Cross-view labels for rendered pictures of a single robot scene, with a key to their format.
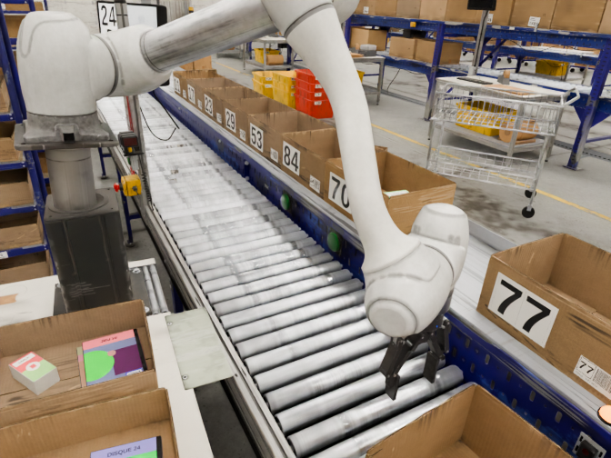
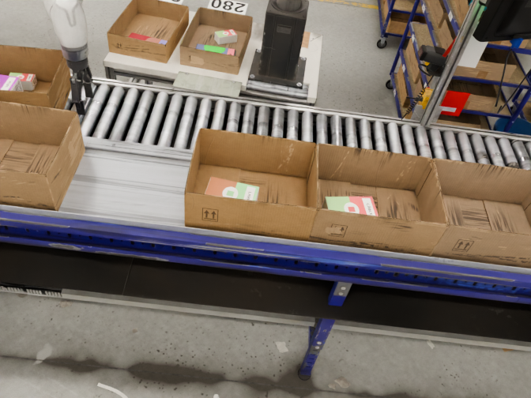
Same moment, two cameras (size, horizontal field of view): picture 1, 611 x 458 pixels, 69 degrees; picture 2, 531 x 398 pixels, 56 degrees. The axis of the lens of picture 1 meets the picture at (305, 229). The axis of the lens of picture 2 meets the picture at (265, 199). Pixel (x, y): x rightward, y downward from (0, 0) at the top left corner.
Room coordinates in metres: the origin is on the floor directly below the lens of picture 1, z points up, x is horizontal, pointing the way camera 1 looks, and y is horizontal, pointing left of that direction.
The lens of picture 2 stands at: (2.06, -1.26, 2.13)
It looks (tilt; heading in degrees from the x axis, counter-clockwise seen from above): 48 degrees down; 116
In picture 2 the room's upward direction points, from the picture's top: 10 degrees clockwise
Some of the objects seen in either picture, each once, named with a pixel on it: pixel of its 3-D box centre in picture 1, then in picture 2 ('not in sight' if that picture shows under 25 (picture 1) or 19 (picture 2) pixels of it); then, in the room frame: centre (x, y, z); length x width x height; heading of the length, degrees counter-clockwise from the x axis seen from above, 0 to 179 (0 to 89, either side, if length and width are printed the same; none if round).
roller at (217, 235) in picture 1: (236, 233); (337, 155); (1.61, 0.28, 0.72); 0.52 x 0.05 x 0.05; 120
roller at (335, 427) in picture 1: (382, 407); (103, 125); (0.76, -0.20, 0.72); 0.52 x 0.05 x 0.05; 120
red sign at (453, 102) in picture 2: not in sight; (446, 103); (1.88, 0.77, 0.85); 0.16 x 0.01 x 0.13; 30
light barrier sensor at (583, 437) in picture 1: (585, 453); not in sight; (0.60, -0.57, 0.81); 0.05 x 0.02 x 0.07; 30
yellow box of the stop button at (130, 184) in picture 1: (131, 188); (421, 97); (1.77, 0.75, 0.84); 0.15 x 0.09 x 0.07; 30
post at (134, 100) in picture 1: (135, 123); (455, 53); (1.83, 0.72, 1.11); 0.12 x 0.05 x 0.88; 30
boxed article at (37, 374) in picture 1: (35, 373); (225, 37); (0.77, 0.62, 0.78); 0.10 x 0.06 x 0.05; 60
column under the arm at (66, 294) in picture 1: (92, 253); (283, 39); (1.10, 0.61, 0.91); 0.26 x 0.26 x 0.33; 26
